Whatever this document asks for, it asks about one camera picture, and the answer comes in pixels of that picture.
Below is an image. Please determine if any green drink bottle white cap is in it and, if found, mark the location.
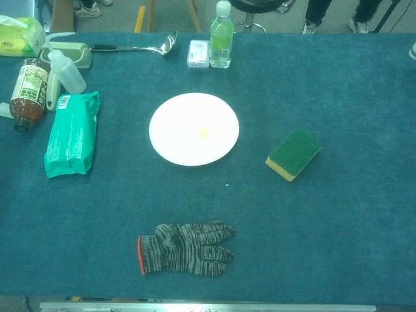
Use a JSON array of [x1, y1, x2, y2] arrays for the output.
[[209, 0, 234, 69]]

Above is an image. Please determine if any pale green tool handle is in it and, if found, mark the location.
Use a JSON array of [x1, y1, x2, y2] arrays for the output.
[[45, 70, 62, 112]]

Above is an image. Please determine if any white black sneaker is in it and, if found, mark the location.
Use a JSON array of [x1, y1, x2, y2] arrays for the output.
[[73, 0, 102, 18]]

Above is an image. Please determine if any straight wooden leg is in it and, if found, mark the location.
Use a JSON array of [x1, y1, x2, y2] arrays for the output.
[[148, 0, 156, 33]]

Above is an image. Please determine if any steel ladle black handle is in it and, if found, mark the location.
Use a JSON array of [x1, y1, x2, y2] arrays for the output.
[[89, 31, 179, 57]]

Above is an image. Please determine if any white paper scrap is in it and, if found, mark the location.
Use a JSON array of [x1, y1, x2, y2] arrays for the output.
[[0, 101, 14, 120]]

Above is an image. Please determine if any white squeeze wash bottle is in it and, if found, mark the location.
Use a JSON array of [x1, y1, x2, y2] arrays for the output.
[[44, 31, 88, 94]]

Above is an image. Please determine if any slanted wooden leg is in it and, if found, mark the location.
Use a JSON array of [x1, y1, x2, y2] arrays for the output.
[[185, 0, 203, 33]]

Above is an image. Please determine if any chrome wheeled stool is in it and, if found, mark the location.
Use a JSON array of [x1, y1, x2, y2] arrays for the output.
[[229, 0, 287, 33]]

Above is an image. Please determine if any green yellow sponge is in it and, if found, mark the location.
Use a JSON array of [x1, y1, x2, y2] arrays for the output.
[[265, 127, 323, 183]]

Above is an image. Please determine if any green wet wipes pack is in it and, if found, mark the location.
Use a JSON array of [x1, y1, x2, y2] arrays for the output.
[[43, 90, 101, 179]]

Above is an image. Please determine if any yellow strip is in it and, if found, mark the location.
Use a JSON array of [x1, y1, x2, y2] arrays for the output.
[[134, 5, 146, 33]]

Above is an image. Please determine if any teal table cloth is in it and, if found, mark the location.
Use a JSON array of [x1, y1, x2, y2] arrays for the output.
[[0, 31, 416, 297]]

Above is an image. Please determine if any brown sauce bottle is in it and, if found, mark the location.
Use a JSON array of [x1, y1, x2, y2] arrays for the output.
[[9, 57, 51, 133]]

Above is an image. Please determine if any white round plate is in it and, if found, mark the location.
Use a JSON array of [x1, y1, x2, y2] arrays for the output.
[[148, 92, 241, 166]]

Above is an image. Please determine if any aluminium rail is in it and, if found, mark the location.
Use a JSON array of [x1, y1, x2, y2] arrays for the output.
[[38, 301, 377, 312]]

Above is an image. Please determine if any yellow green tissue pack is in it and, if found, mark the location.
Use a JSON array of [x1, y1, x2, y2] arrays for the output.
[[0, 15, 47, 59]]

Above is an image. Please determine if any pale green plastic holder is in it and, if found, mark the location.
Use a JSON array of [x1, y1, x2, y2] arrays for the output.
[[40, 42, 92, 70]]

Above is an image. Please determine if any brown cardboard box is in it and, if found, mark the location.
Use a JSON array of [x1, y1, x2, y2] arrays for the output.
[[51, 0, 77, 33]]

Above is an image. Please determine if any grey black knit glove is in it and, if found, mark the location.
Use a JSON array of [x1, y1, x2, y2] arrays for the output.
[[136, 220, 237, 279]]

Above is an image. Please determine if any person in dark trousers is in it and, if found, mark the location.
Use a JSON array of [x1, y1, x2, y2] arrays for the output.
[[302, 0, 381, 35]]

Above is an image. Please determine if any clear small plastic box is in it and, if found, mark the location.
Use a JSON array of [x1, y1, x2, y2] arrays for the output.
[[187, 39, 211, 72]]

